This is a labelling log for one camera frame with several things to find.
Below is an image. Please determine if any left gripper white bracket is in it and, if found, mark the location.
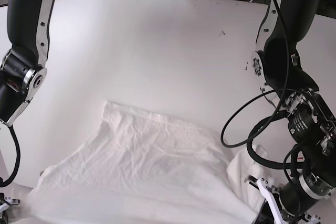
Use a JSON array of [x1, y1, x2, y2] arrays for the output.
[[245, 174, 322, 223]]

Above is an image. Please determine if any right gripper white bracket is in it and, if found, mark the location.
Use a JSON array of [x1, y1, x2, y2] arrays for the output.
[[0, 194, 20, 218]]

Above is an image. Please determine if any white t-shirt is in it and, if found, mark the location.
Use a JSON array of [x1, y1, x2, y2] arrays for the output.
[[22, 102, 270, 223]]

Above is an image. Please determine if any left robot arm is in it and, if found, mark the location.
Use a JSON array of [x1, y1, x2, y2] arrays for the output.
[[243, 0, 335, 223]]

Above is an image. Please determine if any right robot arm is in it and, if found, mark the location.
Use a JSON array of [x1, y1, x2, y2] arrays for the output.
[[1, 0, 55, 188]]

